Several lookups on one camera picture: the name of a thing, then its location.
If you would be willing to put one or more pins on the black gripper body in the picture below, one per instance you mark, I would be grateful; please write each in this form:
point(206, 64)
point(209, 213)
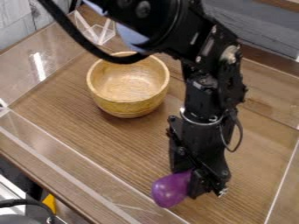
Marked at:
point(205, 142)

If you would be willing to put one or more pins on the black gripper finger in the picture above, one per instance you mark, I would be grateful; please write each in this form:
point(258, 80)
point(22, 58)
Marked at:
point(180, 161)
point(200, 184)

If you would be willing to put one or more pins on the purple toy eggplant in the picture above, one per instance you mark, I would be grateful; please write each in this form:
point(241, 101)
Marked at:
point(170, 189)

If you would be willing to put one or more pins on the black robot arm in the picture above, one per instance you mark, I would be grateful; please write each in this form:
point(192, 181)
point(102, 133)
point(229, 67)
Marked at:
point(177, 28)

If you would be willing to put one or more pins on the brown wooden bowl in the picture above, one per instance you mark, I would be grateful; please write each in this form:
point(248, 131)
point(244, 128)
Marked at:
point(129, 91)

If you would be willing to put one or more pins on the yellow tag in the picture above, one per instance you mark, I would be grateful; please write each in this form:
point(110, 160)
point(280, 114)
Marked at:
point(50, 202)

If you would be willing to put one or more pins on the clear acrylic tray wall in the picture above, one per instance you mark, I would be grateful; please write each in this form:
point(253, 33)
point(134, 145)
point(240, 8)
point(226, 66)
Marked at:
point(102, 198)

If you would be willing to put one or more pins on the clear acrylic corner bracket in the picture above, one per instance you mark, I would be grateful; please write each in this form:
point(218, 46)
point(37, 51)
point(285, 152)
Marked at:
point(100, 34)

